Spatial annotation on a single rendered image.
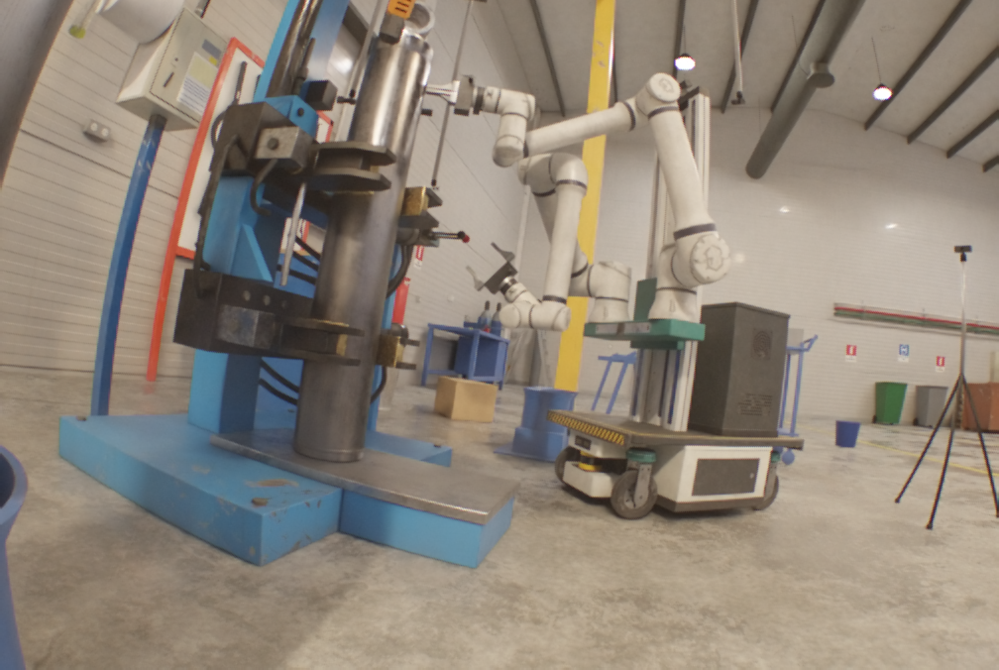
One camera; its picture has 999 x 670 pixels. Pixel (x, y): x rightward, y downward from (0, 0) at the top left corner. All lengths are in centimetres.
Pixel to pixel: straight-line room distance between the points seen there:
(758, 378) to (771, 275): 1065
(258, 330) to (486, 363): 722
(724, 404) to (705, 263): 62
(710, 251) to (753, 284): 1091
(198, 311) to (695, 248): 146
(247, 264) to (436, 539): 83
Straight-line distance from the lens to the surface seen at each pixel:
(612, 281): 227
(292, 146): 136
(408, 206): 165
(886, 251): 1416
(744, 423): 216
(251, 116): 149
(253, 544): 115
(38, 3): 36
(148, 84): 201
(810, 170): 1393
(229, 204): 147
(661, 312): 186
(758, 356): 218
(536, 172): 198
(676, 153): 181
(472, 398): 410
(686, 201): 177
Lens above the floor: 50
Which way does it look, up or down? 7 degrees up
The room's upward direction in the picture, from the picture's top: 8 degrees clockwise
